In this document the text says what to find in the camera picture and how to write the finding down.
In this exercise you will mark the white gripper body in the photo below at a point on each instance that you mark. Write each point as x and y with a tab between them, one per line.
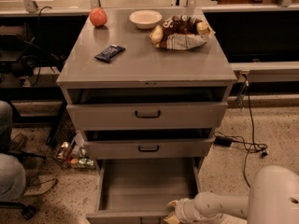
181	209

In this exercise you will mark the grey bottom drawer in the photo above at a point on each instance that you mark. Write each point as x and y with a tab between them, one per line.
138	191

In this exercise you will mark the grey drawer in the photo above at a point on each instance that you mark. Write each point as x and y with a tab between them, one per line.
146	149
147	116
138	191

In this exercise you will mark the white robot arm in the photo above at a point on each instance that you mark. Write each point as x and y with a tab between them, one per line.
273	199

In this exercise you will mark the grey middle drawer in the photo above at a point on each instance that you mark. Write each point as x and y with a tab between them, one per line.
146	149

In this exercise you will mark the grey top drawer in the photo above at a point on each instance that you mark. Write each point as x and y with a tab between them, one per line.
147	116

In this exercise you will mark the grey metal drawer cabinet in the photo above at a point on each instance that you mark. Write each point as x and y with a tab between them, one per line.
142	74

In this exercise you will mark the black power adapter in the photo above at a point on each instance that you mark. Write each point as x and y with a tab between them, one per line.
223	141

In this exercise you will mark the white sneaker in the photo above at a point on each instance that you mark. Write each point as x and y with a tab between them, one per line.
39	186

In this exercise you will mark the black office chair base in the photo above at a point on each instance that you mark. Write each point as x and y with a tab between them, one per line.
27	211

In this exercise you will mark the dark blue snack bar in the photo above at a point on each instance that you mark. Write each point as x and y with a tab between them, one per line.
108	54

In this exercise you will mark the white bowl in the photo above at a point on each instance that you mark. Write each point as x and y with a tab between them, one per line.
145	19

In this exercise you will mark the red apple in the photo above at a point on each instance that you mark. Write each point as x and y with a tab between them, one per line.
98	17

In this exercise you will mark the dark machine on shelf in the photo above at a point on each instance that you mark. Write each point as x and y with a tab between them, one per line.
20	55

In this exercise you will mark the wire basket with snacks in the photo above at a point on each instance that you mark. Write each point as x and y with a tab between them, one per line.
71	153

